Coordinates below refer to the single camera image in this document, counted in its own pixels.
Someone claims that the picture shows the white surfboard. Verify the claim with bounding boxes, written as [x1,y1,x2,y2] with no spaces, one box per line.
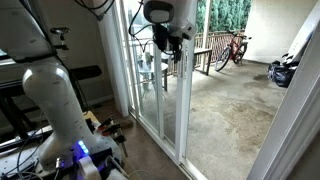
[287,0,320,64]

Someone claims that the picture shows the green hedge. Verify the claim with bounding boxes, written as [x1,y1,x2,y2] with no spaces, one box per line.
[196,0,253,34]

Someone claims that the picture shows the black tripod mount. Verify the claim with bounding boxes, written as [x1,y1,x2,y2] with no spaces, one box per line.
[49,27,71,51]

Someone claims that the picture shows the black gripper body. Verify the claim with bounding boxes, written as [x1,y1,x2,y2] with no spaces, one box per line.
[152,23,184,52]

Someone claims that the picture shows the black padded bench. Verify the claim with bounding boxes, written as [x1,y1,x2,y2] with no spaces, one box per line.
[0,64,103,141]

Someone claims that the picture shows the wooden patio bench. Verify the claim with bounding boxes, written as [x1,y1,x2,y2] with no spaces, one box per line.
[193,47,213,77]

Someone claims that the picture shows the black overhead cable loop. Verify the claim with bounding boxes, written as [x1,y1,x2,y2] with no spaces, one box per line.
[74,0,116,22]

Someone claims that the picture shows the white patio post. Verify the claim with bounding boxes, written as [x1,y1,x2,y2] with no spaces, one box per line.
[201,0,213,73]

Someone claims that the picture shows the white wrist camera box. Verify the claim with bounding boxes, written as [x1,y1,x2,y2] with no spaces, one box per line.
[178,22,198,40]

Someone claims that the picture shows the grey robot mounting table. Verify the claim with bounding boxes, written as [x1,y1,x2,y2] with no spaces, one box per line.
[0,111,134,180]

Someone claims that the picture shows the white plastic box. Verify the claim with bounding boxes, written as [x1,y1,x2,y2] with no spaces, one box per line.
[78,155,102,180]
[105,168,129,180]

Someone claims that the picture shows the wooden balcony railing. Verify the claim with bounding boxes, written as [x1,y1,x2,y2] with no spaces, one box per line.
[166,29,246,74]

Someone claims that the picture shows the white framed sliding glass door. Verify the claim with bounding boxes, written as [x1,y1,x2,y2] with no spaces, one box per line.
[133,0,196,165]

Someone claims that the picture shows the small potted plant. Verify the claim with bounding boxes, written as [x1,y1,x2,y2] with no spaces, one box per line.
[144,51,154,66]

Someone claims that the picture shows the round patio table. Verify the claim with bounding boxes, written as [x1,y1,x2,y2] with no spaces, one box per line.
[137,61,169,93]

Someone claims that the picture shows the red black bar clamp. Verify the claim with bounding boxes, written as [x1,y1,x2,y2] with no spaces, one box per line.
[97,115,116,132]
[101,123,129,158]

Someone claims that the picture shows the black base cables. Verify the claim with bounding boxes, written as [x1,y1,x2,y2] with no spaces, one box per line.
[14,126,46,180]

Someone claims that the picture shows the red bicycle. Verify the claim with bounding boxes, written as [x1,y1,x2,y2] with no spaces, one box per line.
[214,30,253,73]

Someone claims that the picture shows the black bag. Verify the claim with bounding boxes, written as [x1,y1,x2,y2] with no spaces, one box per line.
[267,60,298,89]

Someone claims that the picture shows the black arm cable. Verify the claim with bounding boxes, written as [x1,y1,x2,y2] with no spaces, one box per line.
[128,0,158,53]

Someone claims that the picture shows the white thin cable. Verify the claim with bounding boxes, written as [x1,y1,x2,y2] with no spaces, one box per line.
[106,155,154,180]

